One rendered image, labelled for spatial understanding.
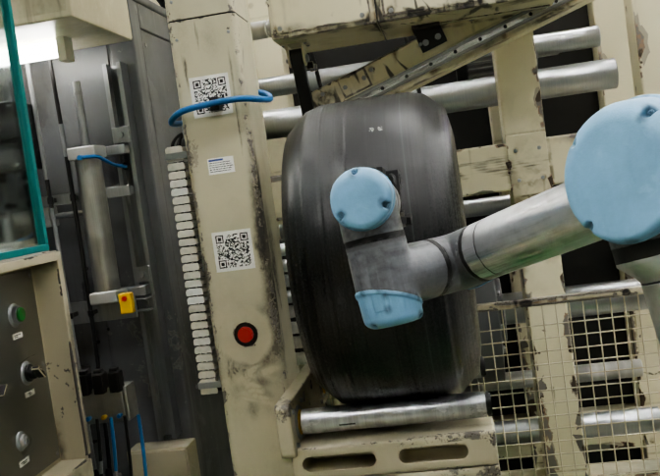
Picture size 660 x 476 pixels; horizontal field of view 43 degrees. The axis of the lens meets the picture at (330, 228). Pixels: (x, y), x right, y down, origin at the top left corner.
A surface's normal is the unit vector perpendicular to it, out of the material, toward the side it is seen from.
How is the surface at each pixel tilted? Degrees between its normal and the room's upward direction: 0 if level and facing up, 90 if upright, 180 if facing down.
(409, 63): 90
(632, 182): 83
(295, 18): 90
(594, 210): 83
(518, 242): 110
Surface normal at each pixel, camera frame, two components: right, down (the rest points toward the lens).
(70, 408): -0.14, 0.07
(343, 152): -0.19, -0.58
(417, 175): 0.08, -0.43
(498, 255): -0.61, 0.49
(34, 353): 0.98, -0.13
